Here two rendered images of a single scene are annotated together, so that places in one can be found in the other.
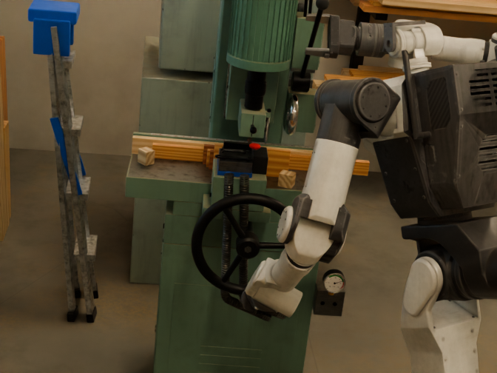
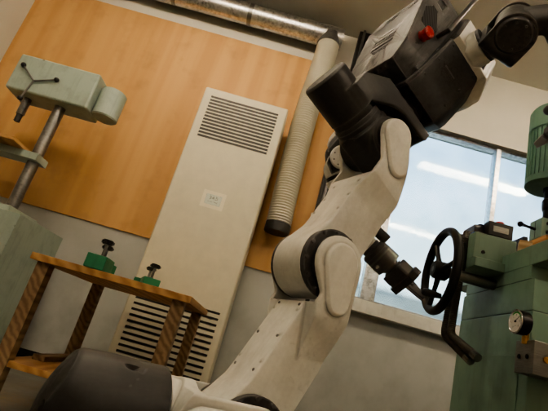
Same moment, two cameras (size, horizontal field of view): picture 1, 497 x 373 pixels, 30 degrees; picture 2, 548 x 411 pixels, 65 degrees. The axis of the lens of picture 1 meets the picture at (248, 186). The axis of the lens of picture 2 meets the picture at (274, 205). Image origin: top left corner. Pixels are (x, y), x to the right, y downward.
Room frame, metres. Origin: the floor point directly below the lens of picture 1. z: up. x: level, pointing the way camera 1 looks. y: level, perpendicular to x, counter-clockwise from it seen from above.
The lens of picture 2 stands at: (1.76, -1.43, 0.43)
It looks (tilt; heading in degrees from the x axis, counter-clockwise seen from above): 18 degrees up; 98
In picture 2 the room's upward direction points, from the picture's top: 16 degrees clockwise
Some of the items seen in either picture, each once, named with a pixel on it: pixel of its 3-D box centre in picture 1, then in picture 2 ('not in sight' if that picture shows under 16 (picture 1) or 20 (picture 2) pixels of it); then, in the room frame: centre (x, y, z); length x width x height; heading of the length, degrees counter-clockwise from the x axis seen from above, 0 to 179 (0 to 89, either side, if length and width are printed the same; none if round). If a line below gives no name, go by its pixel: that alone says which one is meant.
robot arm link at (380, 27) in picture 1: (395, 46); not in sight; (2.41, -0.34, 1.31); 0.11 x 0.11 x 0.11; 4
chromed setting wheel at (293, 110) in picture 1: (291, 114); not in sight; (2.63, -0.10, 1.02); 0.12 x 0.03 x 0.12; 4
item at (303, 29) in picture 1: (307, 41); not in sight; (2.71, -0.13, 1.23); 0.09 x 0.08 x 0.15; 4
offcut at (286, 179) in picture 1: (286, 179); (524, 248); (2.36, -0.10, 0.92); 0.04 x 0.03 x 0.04; 73
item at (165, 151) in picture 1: (261, 159); not in sight; (2.49, -0.03, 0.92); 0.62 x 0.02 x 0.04; 94
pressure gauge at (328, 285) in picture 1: (333, 283); (521, 326); (2.30, -0.26, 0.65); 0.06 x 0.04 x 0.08; 94
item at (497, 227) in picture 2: (242, 160); (487, 232); (2.29, 0.02, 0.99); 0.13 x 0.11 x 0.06; 94
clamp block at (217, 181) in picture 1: (237, 184); (484, 254); (2.29, 0.03, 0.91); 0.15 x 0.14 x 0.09; 94
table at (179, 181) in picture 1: (235, 187); (508, 273); (2.38, 0.03, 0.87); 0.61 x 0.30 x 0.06; 94
